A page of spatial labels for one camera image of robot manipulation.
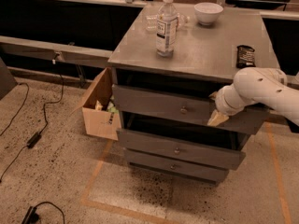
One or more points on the grey drawer cabinet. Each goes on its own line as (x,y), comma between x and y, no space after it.
(199,134)

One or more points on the crumpled items in box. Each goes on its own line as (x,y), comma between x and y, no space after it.
(110,107)

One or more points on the black power adapter with cable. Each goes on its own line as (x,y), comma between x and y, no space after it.
(37,135)

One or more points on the black plug with cable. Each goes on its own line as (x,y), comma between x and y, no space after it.
(31,216)

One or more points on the grey top drawer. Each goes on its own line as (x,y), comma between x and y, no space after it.
(185,109)

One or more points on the grey bottom drawer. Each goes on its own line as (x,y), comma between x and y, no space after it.
(176,166)

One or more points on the clear plastic cup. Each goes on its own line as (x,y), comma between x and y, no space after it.
(151,23)

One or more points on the black snack bar packet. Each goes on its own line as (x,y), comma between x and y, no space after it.
(245,56)

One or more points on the white ceramic bowl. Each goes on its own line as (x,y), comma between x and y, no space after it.
(207,13)

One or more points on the cardboard box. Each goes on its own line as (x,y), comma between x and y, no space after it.
(100,116)

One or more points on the grey middle drawer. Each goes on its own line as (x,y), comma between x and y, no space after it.
(181,150)

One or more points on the grey drawer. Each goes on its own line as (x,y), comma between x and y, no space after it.
(185,109)
(181,150)
(176,166)

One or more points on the clear plastic water bottle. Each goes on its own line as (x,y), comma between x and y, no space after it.
(167,21)

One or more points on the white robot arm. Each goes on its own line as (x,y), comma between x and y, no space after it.
(253,85)

